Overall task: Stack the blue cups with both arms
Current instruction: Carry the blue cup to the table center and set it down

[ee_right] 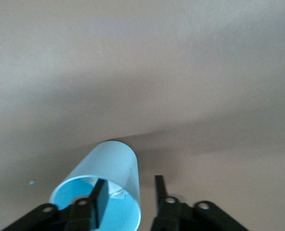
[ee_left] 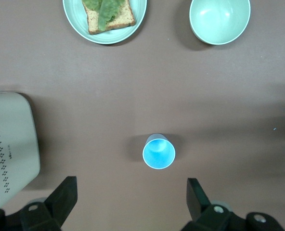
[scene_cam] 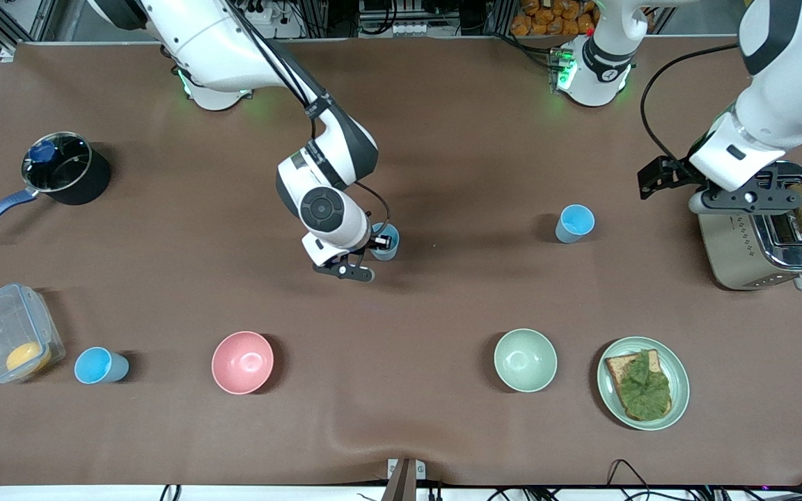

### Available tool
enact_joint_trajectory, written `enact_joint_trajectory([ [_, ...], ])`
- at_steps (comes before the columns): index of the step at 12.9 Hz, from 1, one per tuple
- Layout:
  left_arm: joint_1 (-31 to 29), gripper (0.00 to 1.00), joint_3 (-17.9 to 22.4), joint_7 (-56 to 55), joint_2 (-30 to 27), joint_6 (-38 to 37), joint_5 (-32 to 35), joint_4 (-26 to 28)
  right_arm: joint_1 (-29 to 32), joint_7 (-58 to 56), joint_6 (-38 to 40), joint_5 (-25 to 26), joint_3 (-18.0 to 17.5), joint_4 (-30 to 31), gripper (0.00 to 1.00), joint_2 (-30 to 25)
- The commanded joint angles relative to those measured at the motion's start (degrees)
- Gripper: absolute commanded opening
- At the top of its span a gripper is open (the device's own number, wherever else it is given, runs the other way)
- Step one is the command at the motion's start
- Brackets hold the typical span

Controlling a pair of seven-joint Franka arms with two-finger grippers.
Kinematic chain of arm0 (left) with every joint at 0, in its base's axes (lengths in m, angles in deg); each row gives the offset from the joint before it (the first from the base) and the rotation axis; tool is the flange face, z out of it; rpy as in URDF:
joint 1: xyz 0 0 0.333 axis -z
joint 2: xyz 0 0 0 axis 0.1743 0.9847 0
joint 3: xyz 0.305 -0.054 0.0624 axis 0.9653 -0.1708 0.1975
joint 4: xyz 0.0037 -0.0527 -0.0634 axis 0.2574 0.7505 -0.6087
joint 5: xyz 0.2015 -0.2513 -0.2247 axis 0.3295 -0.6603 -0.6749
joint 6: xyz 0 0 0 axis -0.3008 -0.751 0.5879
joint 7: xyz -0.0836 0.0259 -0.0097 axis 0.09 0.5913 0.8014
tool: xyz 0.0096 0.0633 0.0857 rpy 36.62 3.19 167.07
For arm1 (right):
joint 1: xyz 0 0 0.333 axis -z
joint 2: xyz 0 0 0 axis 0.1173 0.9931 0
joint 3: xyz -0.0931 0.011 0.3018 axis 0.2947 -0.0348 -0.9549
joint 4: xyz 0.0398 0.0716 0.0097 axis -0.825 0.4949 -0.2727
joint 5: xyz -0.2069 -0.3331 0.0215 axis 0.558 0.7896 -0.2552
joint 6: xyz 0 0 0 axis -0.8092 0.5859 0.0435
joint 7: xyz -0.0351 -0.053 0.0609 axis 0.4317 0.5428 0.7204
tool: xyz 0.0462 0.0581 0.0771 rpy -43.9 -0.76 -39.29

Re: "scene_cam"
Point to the metal camera stand bracket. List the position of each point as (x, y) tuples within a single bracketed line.
[(404, 480)]

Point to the beige and chrome toaster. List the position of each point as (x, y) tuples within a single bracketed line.
[(735, 250)]

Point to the blue cup with white tissue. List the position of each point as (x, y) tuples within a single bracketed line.
[(387, 255)]

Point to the white power strip with plugs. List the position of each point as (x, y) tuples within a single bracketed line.
[(258, 15)]

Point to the blue paper cup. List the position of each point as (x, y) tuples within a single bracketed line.
[(576, 221), (95, 365)]

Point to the pink bowl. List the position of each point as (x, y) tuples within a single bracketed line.
[(242, 362)]

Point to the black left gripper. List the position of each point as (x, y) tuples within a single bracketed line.
[(679, 172)]

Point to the light green bowl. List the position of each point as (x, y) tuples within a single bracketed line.
[(525, 360)]

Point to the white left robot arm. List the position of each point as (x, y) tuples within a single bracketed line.
[(784, 69)]

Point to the yellow round food item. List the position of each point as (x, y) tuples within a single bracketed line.
[(28, 356)]

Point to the toast slice under lettuce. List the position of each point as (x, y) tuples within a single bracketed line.
[(615, 364)]

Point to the green lettuce leaf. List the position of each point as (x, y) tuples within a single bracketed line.
[(645, 390)]

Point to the glass lid with blue knob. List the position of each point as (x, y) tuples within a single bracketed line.
[(56, 163)]

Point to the aluminium frame profile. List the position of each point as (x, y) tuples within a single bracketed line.
[(39, 21)]

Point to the light green plate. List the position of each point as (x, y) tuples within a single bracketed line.
[(680, 383)]

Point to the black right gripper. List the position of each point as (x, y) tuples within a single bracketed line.
[(371, 244)]

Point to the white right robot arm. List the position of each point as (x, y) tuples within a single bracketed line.
[(213, 42)]

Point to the small white power strip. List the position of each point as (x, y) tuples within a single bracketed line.
[(411, 29)]

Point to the brown table cloth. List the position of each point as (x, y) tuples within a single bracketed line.
[(443, 139)]

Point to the bag of orange snacks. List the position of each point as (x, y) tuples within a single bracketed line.
[(554, 17)]

